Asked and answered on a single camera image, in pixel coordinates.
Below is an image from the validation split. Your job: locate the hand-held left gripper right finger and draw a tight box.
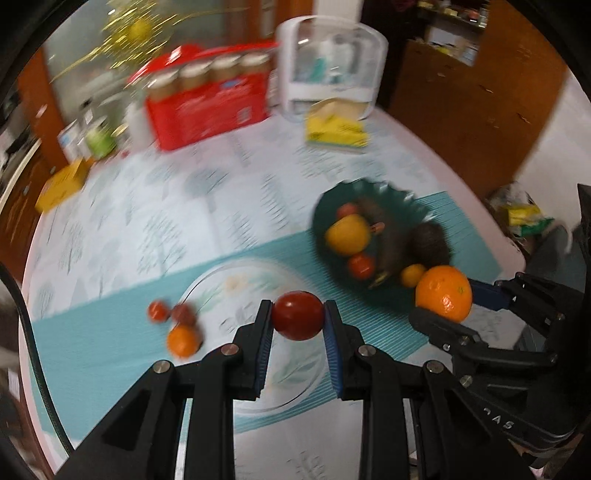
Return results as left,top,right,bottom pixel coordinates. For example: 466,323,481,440
323,299,536,480

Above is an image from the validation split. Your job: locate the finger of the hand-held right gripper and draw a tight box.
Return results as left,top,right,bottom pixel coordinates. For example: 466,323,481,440
468,272,567,345
409,307,560,371

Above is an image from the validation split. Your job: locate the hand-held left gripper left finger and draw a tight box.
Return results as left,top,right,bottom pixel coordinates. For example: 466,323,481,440
55,299,274,480

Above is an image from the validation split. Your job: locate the large tangerine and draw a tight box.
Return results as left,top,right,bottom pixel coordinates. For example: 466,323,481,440
414,265,474,324

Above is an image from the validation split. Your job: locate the small orange kumquat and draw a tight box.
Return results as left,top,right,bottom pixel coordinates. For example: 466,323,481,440
167,324,203,358
400,263,426,288

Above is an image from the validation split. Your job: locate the clear glass plate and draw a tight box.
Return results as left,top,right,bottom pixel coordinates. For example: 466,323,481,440
180,261,331,414

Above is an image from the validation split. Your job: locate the dark avocado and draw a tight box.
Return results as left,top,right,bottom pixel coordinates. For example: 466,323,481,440
409,222,451,269

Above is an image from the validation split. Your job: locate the dark green scalloped plate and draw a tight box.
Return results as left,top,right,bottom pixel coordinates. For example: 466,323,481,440
311,179,455,292

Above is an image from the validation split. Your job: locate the overripe dark banana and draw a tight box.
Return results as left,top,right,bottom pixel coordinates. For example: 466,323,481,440
353,196,413,289

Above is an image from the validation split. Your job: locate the yellow orange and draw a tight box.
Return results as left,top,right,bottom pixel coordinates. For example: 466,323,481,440
324,215,372,257

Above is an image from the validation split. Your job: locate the cardboard box with bags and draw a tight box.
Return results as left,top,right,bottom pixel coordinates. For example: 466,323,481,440
489,182,556,239

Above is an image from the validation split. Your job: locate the teal striped table mat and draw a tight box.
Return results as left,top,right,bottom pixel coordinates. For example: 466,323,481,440
30,191,502,439

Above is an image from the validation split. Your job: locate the brown wooden cabinet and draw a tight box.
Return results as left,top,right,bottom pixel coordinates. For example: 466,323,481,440
388,0,568,199

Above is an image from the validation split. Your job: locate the yellow tissue box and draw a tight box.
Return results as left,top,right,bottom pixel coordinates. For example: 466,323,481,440
305,98,373,153

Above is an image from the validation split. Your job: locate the red plastic package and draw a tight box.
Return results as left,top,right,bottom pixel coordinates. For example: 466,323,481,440
127,41,278,151

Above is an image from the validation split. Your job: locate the white squeeze bottle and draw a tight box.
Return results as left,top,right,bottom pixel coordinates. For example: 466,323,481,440
122,99,151,151

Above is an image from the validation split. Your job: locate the flat yellow box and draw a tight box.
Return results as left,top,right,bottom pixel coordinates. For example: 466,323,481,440
36,159,93,213

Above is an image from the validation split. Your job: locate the green label bottle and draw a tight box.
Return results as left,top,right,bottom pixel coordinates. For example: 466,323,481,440
85,115,116,160

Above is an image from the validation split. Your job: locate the teal label bottle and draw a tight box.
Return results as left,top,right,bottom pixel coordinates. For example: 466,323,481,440
309,55,331,84

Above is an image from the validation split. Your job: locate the white lid jar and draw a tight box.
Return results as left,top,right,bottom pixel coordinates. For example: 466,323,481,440
180,62,213,91
241,52,272,77
211,54,243,84
150,74,181,100

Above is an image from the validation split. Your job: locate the white clear storage box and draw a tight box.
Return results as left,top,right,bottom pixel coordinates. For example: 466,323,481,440
276,16,389,123

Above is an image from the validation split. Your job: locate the blue white carton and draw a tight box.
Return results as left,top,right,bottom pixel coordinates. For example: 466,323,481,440
58,122,86,160

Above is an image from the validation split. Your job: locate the wooden kitchen cabinet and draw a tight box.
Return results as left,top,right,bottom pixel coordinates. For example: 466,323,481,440
0,46,70,232

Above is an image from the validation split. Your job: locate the glass door gold ornament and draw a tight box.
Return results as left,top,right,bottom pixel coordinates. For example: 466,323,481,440
46,0,319,107

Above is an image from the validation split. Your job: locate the black cable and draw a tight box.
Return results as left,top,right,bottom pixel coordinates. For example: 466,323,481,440
0,263,75,459

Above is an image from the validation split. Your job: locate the cluttered wall shelf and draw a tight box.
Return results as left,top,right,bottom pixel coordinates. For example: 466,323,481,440
416,0,491,65

